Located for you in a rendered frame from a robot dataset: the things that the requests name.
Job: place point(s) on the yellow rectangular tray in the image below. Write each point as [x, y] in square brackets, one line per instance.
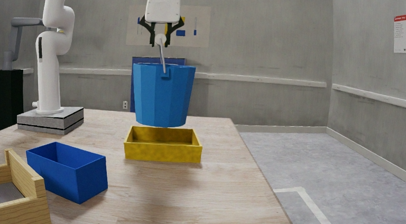
[148, 143]

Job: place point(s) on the blue pail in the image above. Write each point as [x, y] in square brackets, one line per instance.
[162, 91]

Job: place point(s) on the light wooden crate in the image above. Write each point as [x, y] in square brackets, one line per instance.
[23, 197]

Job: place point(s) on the blue open-top box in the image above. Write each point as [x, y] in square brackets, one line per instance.
[69, 172]

